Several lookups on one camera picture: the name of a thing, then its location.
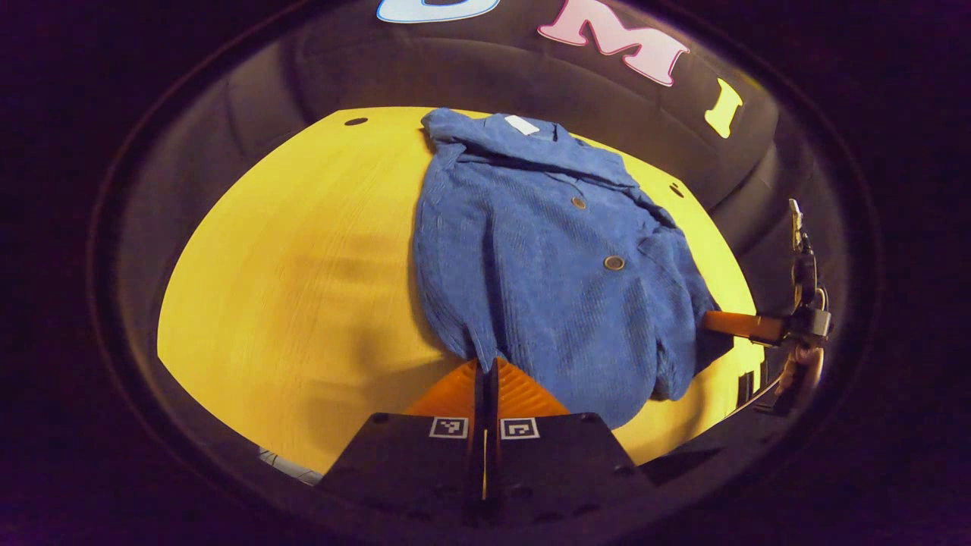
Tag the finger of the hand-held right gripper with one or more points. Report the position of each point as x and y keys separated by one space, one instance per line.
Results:
x=743 y=324

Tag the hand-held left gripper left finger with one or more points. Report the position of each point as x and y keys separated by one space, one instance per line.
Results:
x=402 y=462

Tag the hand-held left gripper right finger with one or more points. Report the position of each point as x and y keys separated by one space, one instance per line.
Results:
x=561 y=462

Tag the black backdrop cloth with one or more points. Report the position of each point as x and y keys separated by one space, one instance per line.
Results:
x=485 y=68

